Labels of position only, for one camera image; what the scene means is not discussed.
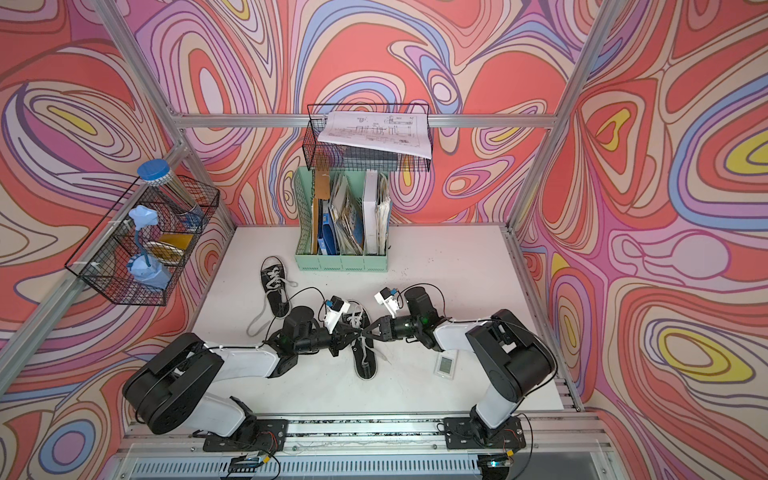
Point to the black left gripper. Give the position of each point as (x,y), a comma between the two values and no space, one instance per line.
(338,337)

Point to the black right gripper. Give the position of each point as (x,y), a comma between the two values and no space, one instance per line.
(387,329)

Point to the black wire basket back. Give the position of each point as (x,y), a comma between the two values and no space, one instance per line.
(340,157)

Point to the black wire basket left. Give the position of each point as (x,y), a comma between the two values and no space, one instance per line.
(101,260)

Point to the black wire basket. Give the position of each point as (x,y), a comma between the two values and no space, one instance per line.
(340,157)
(101,260)

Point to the blue lidded jar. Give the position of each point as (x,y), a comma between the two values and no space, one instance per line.
(158,174)

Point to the white remote control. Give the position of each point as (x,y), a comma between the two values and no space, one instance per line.
(445,365)

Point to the green perforated file organizer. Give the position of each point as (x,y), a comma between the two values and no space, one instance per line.
(305,259)

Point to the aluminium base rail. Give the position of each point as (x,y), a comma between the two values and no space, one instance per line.
(541,445)

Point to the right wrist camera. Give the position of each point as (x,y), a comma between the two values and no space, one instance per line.
(388,298)

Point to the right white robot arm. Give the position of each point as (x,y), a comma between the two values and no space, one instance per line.
(515,360)

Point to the white book in organizer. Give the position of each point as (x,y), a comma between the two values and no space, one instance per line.
(369,208)

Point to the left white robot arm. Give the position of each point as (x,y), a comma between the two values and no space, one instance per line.
(172,389)

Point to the yellow tin in basket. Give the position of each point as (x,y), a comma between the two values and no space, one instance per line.
(169,248)

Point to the white printed paper sheet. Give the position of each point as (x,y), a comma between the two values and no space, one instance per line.
(401,133)

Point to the black sneaker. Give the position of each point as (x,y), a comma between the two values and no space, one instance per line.
(276,303)
(362,347)

